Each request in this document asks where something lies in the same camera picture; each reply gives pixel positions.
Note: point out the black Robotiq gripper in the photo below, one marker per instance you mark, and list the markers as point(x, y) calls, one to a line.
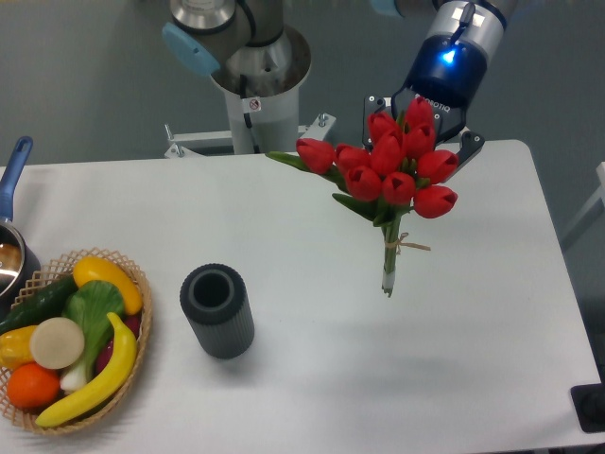
point(446, 66)

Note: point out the red tulip bouquet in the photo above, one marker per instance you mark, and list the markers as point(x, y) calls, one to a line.
point(403, 172)

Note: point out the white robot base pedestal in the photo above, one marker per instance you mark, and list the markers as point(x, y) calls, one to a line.
point(257, 125)

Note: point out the dark grey ribbed vase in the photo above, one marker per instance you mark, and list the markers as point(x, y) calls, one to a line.
point(215, 302)

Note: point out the yellow banana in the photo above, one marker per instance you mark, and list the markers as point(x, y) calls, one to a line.
point(103, 386)

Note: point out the yellow bell pepper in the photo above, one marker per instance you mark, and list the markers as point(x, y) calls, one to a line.
point(15, 350)

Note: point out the black device at table edge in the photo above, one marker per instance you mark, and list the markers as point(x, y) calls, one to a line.
point(588, 402)

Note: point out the green bok choy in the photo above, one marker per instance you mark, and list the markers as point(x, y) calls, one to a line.
point(88, 308)

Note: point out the white frame at right edge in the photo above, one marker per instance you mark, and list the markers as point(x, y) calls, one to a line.
point(586, 216)

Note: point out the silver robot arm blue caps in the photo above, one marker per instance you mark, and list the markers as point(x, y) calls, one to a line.
point(259, 63)

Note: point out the dark green cucumber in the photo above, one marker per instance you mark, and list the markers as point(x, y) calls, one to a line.
point(46, 303)

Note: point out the beige round disc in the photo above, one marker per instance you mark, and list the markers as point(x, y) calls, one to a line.
point(56, 343)

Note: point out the orange fruit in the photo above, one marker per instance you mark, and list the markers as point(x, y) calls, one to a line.
point(31, 386)

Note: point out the dark red vegetable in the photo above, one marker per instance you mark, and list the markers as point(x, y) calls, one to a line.
point(133, 323)

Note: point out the woven wicker basket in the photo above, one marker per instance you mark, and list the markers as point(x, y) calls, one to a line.
point(54, 270)

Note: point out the blue handled saucepan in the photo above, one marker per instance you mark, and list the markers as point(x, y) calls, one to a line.
point(18, 262)

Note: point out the yellow squash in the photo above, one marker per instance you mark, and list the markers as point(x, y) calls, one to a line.
point(93, 268)

